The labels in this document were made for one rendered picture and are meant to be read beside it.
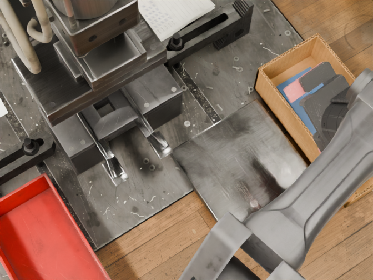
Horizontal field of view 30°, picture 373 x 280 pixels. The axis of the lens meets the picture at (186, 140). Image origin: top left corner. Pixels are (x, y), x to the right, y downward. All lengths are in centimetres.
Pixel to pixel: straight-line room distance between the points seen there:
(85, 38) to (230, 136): 39
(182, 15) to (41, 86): 35
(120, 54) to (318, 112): 26
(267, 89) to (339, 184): 49
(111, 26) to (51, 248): 41
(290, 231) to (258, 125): 52
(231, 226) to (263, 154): 50
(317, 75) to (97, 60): 27
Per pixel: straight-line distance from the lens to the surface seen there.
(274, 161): 111
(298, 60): 119
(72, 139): 105
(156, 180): 111
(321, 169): 66
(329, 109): 86
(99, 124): 106
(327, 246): 110
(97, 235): 109
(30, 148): 106
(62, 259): 109
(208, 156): 110
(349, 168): 67
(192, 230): 109
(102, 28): 81
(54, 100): 91
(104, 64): 88
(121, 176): 103
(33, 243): 110
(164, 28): 117
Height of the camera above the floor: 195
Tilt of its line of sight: 68 degrees down
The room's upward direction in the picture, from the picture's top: 1 degrees clockwise
